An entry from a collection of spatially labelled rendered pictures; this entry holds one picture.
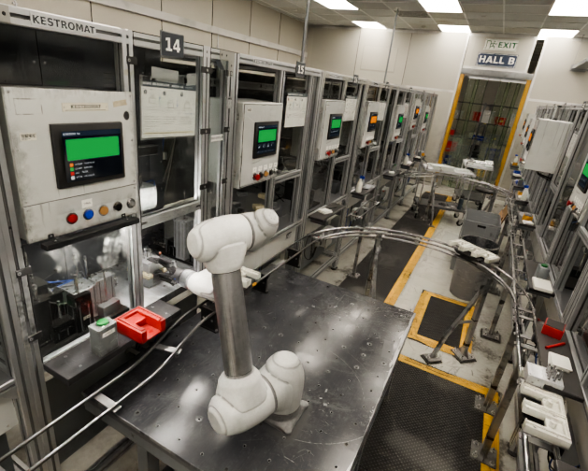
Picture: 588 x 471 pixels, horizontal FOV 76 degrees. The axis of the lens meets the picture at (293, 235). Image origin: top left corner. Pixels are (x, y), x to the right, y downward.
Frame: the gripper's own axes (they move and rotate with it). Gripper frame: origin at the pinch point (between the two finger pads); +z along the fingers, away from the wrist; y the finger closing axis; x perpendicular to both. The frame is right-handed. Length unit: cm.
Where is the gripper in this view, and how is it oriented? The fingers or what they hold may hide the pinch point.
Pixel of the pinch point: (153, 264)
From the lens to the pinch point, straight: 201.9
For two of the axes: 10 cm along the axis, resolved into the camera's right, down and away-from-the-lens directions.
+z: -8.7, -2.6, 4.1
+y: 1.0, -9.2, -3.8
